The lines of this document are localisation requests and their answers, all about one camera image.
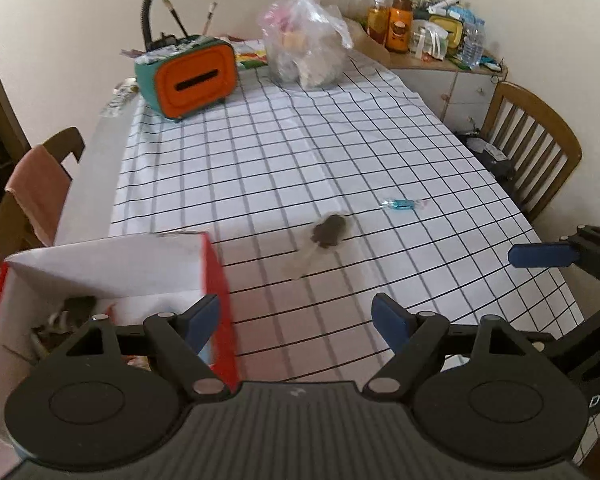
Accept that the blue candy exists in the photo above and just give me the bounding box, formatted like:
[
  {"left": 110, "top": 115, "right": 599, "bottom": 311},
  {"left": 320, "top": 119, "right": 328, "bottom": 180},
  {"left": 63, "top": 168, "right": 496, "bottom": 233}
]
[{"left": 380, "top": 198, "right": 428, "bottom": 210}]

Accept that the chocolate ice-cream shaped snack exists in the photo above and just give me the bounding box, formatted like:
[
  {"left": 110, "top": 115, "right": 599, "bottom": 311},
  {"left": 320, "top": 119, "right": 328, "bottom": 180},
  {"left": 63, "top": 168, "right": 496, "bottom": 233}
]
[{"left": 285, "top": 211, "right": 350, "bottom": 280}]

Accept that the black item on chair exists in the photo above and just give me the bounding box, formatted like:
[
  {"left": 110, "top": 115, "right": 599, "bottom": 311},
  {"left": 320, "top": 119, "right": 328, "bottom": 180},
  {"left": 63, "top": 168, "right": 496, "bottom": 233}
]
[{"left": 455, "top": 131, "right": 515, "bottom": 182}]

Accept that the wooden slatted chair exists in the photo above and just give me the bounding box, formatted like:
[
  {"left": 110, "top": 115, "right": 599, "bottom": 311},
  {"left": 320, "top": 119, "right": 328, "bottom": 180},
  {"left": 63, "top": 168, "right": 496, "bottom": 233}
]
[{"left": 480, "top": 81, "right": 582, "bottom": 222}]

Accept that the red and white cardboard box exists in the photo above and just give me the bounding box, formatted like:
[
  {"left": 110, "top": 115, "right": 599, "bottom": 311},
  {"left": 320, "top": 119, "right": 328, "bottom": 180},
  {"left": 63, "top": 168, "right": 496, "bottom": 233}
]
[{"left": 0, "top": 233, "right": 238, "bottom": 430}]

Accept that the white grid tablecloth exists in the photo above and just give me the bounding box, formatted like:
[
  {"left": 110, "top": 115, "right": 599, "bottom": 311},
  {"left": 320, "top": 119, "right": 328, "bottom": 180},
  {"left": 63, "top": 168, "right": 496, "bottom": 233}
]
[{"left": 109, "top": 53, "right": 582, "bottom": 384}]

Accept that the white sideboard cabinet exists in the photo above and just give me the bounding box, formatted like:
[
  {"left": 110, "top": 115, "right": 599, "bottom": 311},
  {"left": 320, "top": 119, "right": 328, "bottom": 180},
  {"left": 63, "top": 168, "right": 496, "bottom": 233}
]
[{"left": 344, "top": 18, "right": 508, "bottom": 132}]

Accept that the wooden chair with pink cloth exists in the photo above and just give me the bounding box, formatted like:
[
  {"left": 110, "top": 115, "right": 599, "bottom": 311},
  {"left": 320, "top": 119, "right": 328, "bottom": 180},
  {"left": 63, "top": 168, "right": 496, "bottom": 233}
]
[{"left": 0, "top": 127, "right": 85, "bottom": 265}]

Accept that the clear water bottle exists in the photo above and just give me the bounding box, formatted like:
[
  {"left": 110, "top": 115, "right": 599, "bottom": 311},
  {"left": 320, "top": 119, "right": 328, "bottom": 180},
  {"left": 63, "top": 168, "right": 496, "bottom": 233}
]
[{"left": 460, "top": 18, "right": 486, "bottom": 70}]

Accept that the pink cloth on chair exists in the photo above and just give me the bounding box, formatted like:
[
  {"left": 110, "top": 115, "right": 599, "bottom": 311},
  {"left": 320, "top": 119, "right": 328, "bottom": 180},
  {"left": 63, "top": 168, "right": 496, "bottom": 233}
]
[{"left": 5, "top": 145, "right": 71, "bottom": 246}]

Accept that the yellow-lidded container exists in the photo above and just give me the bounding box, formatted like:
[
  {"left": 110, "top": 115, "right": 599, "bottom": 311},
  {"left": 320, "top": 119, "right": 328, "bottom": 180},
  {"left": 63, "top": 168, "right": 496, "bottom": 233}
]
[{"left": 429, "top": 15, "right": 464, "bottom": 50}]

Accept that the orange and teal tissue box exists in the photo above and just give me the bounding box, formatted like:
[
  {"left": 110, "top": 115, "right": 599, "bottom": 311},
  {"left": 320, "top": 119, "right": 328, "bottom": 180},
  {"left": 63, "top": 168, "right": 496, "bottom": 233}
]
[{"left": 134, "top": 36, "right": 238, "bottom": 120}]

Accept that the amber glass bottle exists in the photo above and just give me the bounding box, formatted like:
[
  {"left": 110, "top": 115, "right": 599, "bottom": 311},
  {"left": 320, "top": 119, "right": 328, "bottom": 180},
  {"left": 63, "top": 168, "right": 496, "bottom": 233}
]
[{"left": 366, "top": 0, "right": 390, "bottom": 46}]

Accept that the clear plastic bag with goods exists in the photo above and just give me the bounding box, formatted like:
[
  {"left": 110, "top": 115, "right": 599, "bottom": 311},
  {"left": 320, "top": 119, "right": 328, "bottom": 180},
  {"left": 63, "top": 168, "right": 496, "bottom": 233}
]
[{"left": 259, "top": 0, "right": 353, "bottom": 91}]

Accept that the paint brush right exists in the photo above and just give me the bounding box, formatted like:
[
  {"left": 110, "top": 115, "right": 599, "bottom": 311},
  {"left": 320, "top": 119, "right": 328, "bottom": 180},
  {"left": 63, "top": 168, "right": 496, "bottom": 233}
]
[{"left": 201, "top": 1, "right": 218, "bottom": 36}]

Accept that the paint brush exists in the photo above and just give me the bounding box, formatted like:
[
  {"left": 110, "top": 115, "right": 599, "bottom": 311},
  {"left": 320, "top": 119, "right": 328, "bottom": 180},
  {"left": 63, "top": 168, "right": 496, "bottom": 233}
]
[
  {"left": 201, "top": 1, "right": 218, "bottom": 36},
  {"left": 162, "top": 0, "right": 189, "bottom": 38}
]

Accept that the paint brush left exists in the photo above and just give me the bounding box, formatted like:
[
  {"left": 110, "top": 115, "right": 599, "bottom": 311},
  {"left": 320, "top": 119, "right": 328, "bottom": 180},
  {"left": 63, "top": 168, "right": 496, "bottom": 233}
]
[{"left": 162, "top": 0, "right": 189, "bottom": 38}]

